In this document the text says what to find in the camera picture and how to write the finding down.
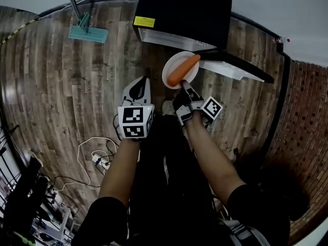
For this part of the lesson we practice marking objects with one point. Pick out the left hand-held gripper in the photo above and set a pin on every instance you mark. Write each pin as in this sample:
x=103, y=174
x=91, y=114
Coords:
x=133, y=119

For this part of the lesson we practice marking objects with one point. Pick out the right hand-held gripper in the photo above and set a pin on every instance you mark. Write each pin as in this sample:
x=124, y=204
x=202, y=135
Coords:
x=205, y=109

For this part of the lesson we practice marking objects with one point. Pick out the orange carrot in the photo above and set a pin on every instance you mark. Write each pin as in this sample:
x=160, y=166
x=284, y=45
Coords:
x=183, y=69

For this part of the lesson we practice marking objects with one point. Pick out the black oven appliance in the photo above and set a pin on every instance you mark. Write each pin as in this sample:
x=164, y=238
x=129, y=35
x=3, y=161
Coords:
x=184, y=11

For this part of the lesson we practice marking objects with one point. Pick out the person's left forearm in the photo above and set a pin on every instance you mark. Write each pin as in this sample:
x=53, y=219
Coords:
x=120, y=168

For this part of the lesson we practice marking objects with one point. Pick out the person's right forearm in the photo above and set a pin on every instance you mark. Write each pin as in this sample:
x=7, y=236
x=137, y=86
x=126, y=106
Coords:
x=210, y=158

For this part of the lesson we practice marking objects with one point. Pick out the person's shoe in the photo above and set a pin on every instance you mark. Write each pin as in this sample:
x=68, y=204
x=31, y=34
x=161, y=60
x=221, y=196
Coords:
x=168, y=107

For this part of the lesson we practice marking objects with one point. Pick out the white round plate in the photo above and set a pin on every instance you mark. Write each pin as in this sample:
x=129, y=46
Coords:
x=174, y=63

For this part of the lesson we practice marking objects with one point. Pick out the teal flat mop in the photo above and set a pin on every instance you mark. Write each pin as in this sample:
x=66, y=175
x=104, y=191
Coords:
x=88, y=33

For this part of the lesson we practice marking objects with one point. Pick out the person's black trousers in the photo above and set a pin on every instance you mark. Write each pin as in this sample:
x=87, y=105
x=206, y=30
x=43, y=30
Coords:
x=164, y=183

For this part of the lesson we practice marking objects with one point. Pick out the small red white bottle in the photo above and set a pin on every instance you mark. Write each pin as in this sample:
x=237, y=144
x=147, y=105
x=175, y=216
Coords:
x=282, y=40

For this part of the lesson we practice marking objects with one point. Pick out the person's black shirt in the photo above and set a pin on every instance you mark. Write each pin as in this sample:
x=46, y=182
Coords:
x=256, y=214

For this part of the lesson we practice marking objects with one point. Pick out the black equipment stand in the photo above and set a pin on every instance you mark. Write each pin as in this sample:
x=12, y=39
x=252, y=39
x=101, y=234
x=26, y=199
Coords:
x=23, y=196

